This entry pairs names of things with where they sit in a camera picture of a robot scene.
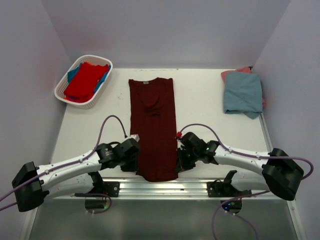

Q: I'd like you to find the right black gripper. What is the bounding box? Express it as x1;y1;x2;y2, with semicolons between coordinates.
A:
175;147;199;174

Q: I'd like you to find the dark maroon t shirt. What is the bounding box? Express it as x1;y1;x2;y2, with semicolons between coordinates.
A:
128;77;178;182

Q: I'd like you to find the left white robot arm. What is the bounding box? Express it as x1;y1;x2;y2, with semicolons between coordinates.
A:
12;134;140;212

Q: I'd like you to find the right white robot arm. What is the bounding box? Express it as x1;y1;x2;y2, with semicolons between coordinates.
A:
176;132;304;201

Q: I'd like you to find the folded grey-blue t shirt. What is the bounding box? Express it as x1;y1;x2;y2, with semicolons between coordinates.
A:
223;71;263;119

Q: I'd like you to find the bright red t shirt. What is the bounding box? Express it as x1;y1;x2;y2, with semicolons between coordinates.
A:
63;61;110;103

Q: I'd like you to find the white plastic laundry basket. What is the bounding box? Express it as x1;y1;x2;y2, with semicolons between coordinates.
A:
54;54;113;109

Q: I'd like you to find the folded pink t shirt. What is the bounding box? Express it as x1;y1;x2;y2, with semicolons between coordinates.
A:
220;66;267;107

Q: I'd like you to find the blue t shirt in basket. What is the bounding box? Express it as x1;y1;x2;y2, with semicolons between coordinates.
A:
66;65;112;94

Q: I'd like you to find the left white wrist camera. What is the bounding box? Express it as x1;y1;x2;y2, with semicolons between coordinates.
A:
125;134;140;142

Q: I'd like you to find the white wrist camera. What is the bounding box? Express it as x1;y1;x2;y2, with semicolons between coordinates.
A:
125;134;140;142
175;131;183;141

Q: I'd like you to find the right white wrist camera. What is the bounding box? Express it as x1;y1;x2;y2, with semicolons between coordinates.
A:
175;131;183;141

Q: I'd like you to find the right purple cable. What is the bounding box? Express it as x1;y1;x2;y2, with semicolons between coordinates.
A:
179;123;315;240

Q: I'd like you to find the purple cable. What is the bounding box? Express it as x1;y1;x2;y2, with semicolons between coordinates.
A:
0;114;131;215
179;123;315;240

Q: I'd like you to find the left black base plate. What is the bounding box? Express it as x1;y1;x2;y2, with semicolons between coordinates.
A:
74;181;120;198

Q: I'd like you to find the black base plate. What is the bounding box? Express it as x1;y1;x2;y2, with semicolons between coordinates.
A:
206;180;252;198
74;181;120;198

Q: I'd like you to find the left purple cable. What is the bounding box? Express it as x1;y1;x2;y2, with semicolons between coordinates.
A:
0;114;131;215

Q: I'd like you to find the aluminium mounting rail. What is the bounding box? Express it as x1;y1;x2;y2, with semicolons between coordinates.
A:
31;177;296;200

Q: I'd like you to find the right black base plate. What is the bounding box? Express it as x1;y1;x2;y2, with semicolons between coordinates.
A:
206;180;252;198

